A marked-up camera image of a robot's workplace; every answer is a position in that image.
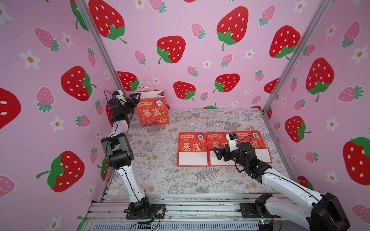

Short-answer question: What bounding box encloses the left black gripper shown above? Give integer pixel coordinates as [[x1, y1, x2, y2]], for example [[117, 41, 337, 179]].
[[121, 94, 139, 118]]

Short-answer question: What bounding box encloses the red paper bag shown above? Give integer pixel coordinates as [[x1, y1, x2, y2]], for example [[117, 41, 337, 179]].
[[177, 123, 209, 167], [206, 123, 234, 167], [135, 80, 169, 128], [234, 121, 272, 164]]

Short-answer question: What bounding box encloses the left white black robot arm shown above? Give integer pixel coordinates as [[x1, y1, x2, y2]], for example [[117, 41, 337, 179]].
[[101, 90, 152, 219]]

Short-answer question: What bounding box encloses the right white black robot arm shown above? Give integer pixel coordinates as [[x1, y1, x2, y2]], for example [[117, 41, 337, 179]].
[[213, 141, 350, 231]]

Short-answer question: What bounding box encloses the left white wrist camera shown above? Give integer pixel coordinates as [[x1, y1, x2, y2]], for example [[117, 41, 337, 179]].
[[113, 90, 126, 103]]

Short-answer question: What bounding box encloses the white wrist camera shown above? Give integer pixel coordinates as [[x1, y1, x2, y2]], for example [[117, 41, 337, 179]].
[[225, 133, 239, 152], [113, 90, 126, 103]]

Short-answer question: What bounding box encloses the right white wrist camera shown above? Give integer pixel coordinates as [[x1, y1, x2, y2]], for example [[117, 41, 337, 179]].
[[225, 133, 239, 152]]

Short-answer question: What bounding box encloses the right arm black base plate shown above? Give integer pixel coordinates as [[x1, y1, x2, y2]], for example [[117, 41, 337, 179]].
[[238, 203, 280, 219]]

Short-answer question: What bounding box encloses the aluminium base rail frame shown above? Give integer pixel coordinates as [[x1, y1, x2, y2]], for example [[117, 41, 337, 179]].
[[83, 192, 329, 231]]

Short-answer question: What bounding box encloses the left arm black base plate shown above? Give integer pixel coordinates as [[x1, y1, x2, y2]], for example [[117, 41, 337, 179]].
[[124, 204, 166, 220]]

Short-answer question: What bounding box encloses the left aluminium frame post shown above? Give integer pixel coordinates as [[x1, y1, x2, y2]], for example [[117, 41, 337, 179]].
[[76, 0, 127, 99]]

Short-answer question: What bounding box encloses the aluminium frame post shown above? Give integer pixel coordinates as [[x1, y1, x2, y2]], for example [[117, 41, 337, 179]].
[[76, 0, 127, 99], [262, 0, 332, 115]]

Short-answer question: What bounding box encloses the right aluminium frame post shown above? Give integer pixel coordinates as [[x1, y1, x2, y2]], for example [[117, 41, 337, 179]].
[[262, 0, 332, 115]]

